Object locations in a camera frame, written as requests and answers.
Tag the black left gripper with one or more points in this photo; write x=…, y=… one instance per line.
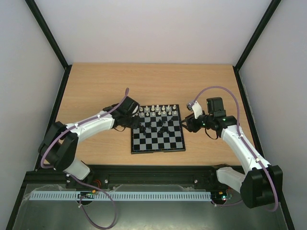
x=135, y=124

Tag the black right frame post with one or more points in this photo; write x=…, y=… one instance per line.
x=257, y=33

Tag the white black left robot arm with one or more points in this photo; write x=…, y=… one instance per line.
x=58, y=148

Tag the black frame post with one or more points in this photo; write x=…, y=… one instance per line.
x=257, y=33
x=33, y=7

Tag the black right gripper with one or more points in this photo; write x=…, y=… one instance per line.
x=190, y=122

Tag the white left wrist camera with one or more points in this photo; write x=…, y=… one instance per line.
x=135, y=109

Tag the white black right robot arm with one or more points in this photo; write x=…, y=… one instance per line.
x=228, y=129

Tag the grey slotted cable duct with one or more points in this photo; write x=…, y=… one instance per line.
x=120, y=196

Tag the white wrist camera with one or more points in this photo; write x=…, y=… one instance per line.
x=135, y=109
x=196, y=108

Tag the black and grey chessboard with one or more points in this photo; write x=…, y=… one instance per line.
x=160, y=130

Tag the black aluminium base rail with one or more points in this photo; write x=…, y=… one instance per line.
x=199, y=177

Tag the black left frame post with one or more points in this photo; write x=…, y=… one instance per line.
x=33, y=7

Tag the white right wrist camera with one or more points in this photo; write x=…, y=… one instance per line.
x=196, y=108

